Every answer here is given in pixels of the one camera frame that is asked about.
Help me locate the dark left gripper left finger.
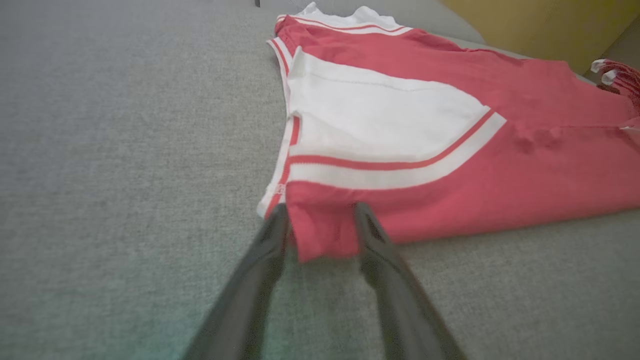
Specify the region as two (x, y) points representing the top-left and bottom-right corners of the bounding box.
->
(182, 202), (292, 360)

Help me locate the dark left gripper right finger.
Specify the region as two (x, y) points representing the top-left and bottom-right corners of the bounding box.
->
(352, 202), (467, 360)

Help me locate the red and white jersey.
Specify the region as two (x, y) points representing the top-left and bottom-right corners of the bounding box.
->
(256, 2), (640, 264)

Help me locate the grey fabric sofa seat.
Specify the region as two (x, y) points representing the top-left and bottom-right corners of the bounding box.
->
(0, 0), (640, 360)

